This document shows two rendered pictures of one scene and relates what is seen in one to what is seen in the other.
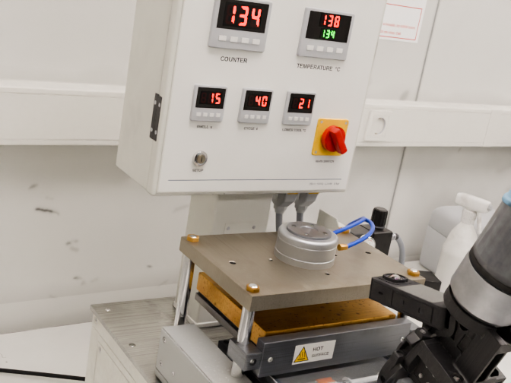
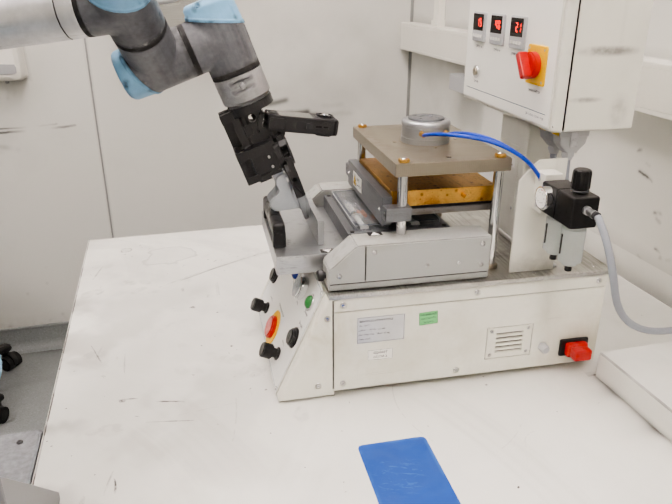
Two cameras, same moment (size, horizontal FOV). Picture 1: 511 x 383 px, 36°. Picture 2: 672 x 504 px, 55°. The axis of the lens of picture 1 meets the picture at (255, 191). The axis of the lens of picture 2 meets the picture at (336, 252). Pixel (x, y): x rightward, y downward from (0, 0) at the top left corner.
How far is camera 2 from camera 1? 165 cm
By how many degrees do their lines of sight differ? 104
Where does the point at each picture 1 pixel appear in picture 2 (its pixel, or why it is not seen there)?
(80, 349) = not seen: hidden behind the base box
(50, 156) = (653, 127)
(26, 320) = (621, 266)
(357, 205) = not seen: outside the picture
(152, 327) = (485, 214)
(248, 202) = (515, 125)
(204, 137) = (478, 54)
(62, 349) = not seen: hidden behind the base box
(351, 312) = (391, 179)
